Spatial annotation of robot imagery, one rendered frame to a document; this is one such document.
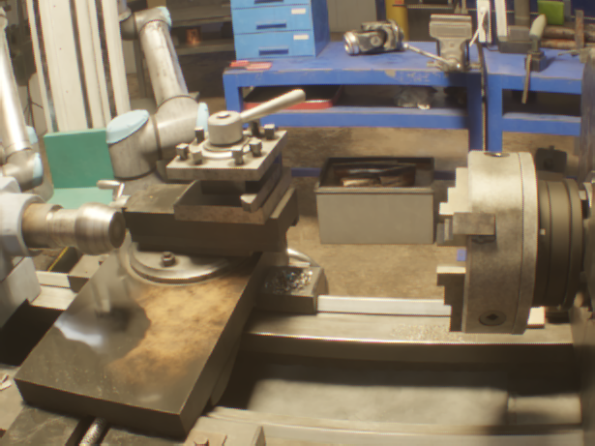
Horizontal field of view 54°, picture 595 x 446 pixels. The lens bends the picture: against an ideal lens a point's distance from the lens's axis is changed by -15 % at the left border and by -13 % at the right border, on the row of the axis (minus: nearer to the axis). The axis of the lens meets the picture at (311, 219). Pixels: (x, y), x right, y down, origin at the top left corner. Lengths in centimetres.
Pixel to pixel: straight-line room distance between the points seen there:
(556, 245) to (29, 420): 83
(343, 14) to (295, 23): 482
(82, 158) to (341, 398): 142
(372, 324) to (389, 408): 16
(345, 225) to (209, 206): 196
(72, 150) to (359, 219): 139
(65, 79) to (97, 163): 34
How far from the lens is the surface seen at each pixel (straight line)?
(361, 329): 117
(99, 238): 103
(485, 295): 81
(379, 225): 303
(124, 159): 205
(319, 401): 120
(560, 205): 85
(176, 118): 206
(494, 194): 80
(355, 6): 760
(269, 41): 289
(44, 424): 105
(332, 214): 303
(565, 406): 120
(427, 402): 118
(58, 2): 229
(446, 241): 83
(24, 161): 176
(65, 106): 236
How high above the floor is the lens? 155
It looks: 28 degrees down
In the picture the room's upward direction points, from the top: 5 degrees counter-clockwise
